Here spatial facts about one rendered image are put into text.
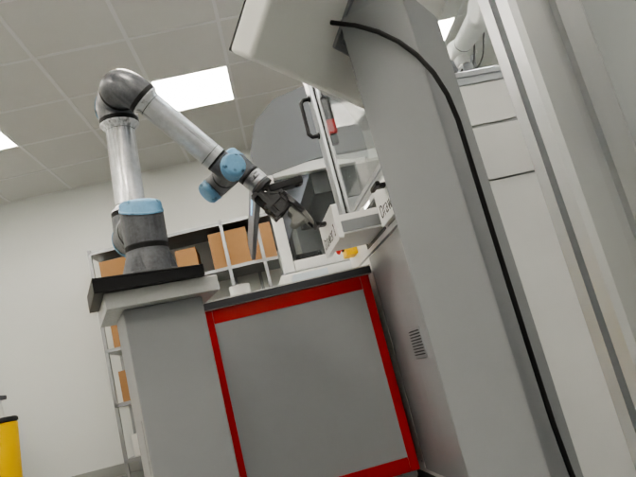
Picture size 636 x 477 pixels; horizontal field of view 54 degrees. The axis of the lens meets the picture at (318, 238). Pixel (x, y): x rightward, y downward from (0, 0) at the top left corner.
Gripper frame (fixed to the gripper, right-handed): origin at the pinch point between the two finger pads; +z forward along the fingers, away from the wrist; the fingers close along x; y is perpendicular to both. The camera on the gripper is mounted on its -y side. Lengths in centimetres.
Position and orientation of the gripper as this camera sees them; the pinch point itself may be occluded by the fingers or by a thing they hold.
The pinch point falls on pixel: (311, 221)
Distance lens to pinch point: 202.4
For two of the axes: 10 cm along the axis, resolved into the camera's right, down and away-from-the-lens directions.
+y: -6.5, 7.2, -2.5
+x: 1.1, -2.4, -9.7
